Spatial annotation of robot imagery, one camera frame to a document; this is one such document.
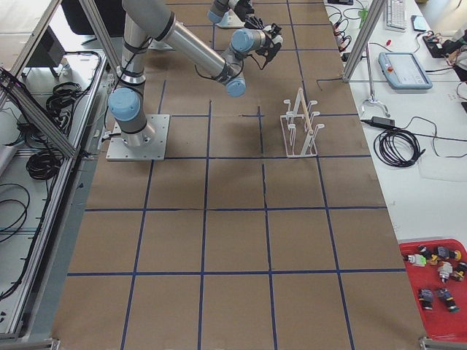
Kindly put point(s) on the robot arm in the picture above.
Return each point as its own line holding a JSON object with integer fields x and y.
{"x": 152, "y": 35}
{"x": 234, "y": 14}

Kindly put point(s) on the red parts tray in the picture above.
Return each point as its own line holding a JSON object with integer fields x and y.
{"x": 439, "y": 323}

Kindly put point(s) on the blue teach pendant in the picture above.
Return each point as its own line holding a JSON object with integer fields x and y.
{"x": 403, "y": 71}

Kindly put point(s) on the white keyboard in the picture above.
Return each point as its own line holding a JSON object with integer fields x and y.
{"x": 395, "y": 15}

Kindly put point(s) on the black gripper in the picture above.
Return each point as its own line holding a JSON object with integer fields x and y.
{"x": 252, "y": 22}
{"x": 271, "y": 51}

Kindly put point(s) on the black power adapter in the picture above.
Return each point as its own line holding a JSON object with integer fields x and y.
{"x": 380, "y": 122}

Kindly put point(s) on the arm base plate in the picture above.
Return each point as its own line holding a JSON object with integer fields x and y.
{"x": 149, "y": 144}

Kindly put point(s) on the white wire cup rack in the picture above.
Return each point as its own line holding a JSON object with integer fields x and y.
{"x": 299, "y": 130}

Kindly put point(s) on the aluminium frame post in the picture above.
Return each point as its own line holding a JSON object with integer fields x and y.
{"x": 374, "y": 12}

